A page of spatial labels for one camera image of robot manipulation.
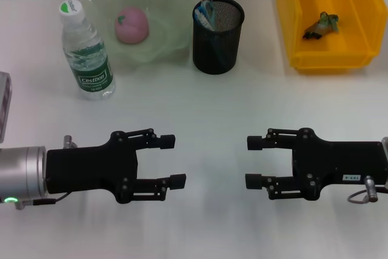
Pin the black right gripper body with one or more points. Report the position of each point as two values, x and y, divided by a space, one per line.
333 162

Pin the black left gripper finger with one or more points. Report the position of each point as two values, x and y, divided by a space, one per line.
157 187
148 139

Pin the translucent green fruit bowl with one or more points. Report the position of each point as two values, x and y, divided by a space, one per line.
169 28

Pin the silver grey ballpoint pen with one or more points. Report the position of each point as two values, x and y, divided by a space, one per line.
202 19

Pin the yellow plastic bin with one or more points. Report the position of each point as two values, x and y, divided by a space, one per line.
333 55

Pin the black mesh pen holder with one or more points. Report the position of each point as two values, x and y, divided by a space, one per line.
212 55

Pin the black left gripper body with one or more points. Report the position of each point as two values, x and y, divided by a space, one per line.
91 168

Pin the clear green-label water bottle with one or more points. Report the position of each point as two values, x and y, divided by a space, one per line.
91 80

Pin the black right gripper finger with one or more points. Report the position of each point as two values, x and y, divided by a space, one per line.
279 140
285 189

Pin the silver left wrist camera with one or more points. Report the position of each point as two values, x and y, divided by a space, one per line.
4 104

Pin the pink toy peach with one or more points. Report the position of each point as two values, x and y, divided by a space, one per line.
133 25

